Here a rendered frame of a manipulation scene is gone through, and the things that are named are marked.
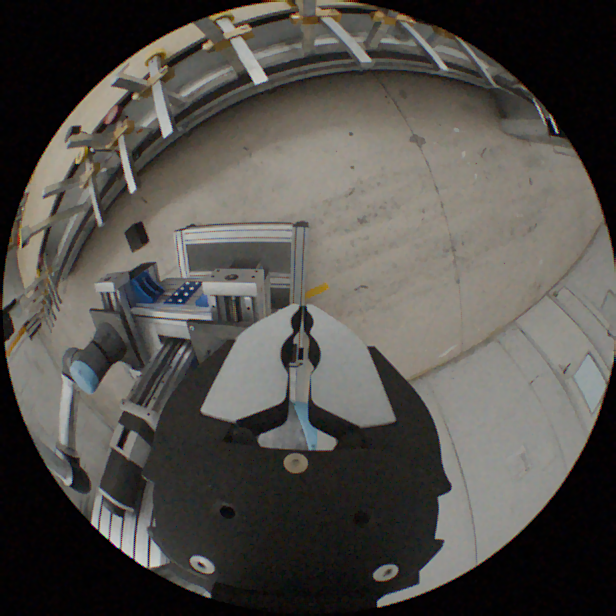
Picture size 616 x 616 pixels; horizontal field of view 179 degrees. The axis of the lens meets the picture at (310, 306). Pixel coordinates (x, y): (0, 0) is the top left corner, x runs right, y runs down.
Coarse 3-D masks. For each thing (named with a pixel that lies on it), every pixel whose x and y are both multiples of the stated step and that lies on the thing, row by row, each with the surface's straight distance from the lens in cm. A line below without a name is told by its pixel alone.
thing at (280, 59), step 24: (336, 48) 99; (384, 48) 107; (408, 48) 114; (240, 72) 91; (264, 72) 94; (192, 96) 97; (216, 96) 97; (528, 96) 193; (144, 144) 107; (72, 240) 164
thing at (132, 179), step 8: (120, 120) 100; (120, 136) 94; (120, 144) 92; (128, 144) 91; (120, 152) 91; (128, 152) 88; (128, 160) 86; (128, 168) 84; (128, 176) 84; (136, 176) 84; (128, 184) 83; (136, 184) 81; (136, 192) 83
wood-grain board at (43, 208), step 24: (336, 0) 105; (192, 24) 111; (240, 24) 94; (144, 48) 124; (168, 48) 103; (144, 72) 101; (96, 96) 133; (120, 96) 104; (72, 120) 154; (96, 120) 114; (48, 168) 175; (24, 216) 266; (48, 216) 158; (24, 264) 290
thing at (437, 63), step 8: (376, 8) 99; (400, 24) 88; (408, 24) 89; (408, 32) 85; (416, 32) 86; (416, 40) 82; (424, 40) 83; (424, 48) 79; (432, 56) 77; (432, 64) 77; (440, 64) 76; (440, 72) 77
